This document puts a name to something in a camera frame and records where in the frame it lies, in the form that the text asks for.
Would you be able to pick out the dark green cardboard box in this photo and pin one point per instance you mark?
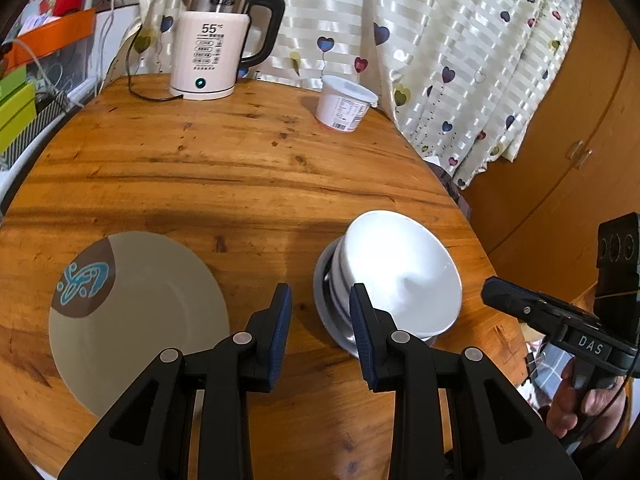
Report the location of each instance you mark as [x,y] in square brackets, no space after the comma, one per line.
[10,82]

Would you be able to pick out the stainless steel bowl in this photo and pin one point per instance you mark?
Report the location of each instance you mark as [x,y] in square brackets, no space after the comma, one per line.
[322,305]

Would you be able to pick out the clear storage box orange lid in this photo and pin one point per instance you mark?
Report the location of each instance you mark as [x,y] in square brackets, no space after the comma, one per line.
[60,35]

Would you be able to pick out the grey striped cardboard box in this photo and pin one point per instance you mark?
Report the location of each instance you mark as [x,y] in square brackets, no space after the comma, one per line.
[37,127]

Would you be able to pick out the pale green plate blue motif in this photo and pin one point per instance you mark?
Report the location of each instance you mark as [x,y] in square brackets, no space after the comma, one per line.
[150,310]

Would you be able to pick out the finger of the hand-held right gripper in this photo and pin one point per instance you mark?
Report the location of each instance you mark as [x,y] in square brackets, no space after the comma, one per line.
[525,310]

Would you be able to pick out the wooden cabinet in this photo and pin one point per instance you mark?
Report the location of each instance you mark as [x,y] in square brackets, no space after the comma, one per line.
[560,210]

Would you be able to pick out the person's right hand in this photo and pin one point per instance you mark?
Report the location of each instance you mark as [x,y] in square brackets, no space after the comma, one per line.
[560,405]

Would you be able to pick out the lime green cardboard box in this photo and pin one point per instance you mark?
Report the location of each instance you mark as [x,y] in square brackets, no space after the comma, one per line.
[17,115]

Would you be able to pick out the checked cloth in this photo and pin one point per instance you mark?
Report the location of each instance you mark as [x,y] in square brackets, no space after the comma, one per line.
[547,375]

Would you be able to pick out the striped curtain with hearts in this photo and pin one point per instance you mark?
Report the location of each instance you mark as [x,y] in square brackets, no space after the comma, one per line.
[425,50]

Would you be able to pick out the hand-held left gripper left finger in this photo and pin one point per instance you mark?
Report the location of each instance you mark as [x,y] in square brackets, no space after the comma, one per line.
[280,340]

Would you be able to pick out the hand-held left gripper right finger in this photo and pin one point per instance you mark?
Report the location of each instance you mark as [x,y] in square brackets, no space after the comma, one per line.
[361,340]

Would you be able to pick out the white plastic tub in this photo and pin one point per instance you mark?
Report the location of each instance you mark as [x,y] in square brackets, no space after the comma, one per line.
[345,105]

